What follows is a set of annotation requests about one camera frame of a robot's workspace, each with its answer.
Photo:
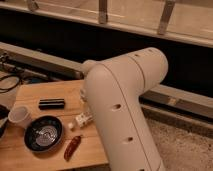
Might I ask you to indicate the metal window bracket middle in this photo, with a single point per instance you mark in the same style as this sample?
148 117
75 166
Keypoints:
102 11

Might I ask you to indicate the translucent plastic cup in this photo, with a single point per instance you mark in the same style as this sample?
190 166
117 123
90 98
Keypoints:
20 116

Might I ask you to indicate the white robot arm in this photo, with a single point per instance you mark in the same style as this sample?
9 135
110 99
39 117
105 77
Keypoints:
112 88

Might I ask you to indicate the black round pan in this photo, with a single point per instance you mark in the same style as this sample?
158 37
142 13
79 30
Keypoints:
43 134

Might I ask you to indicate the metal window bracket right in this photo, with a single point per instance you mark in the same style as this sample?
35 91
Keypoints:
165 17

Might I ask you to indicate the red chili pepper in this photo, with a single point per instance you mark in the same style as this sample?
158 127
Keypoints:
71 147

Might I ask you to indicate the black rectangular eraser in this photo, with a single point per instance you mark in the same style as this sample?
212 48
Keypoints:
45 104

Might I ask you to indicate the dark object at left edge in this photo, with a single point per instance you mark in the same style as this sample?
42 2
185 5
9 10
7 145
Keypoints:
4 111

